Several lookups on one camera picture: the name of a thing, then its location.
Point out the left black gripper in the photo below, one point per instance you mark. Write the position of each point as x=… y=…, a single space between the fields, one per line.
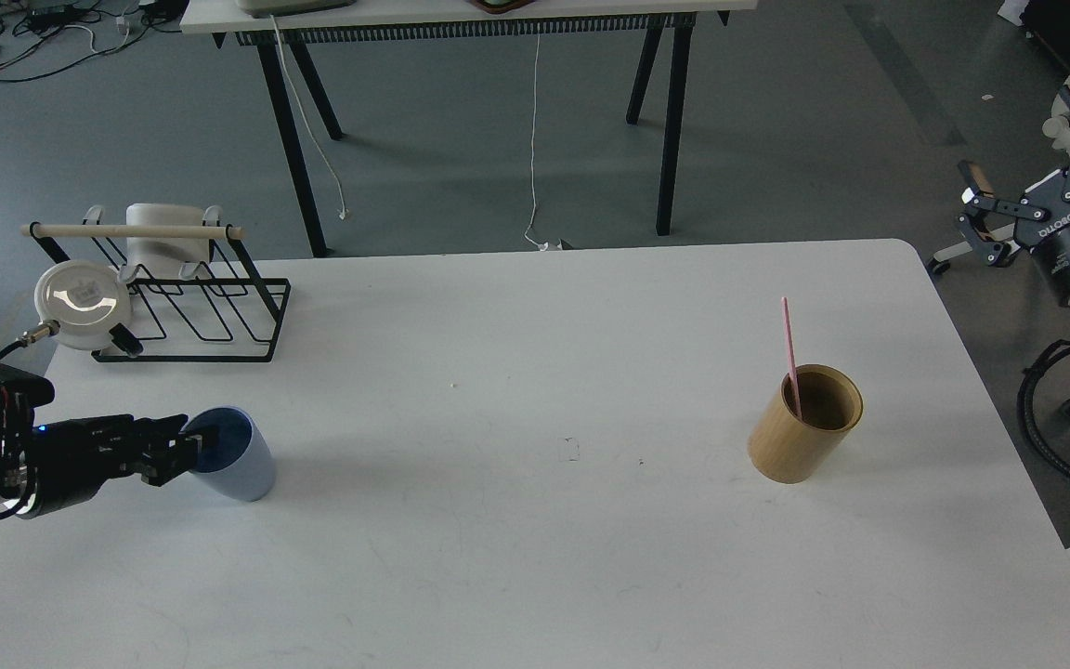
x=72 y=460

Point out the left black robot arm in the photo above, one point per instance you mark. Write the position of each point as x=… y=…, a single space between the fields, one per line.
x=21 y=394

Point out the pink chopstick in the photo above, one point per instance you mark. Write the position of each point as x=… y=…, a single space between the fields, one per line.
x=792 y=367

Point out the white bowl on rack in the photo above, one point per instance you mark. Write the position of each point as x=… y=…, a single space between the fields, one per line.
x=89 y=303

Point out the background white table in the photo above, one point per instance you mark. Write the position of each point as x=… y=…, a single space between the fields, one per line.
x=280 y=30

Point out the blue cup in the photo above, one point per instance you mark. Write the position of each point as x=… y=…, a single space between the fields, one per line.
x=234 y=458

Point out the black wire dish rack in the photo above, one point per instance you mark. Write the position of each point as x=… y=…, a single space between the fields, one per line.
x=235 y=313

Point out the bamboo cylinder holder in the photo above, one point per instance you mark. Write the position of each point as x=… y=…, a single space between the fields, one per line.
x=806 y=418

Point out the white cup on rack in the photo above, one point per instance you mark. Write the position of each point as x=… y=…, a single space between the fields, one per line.
x=162 y=258

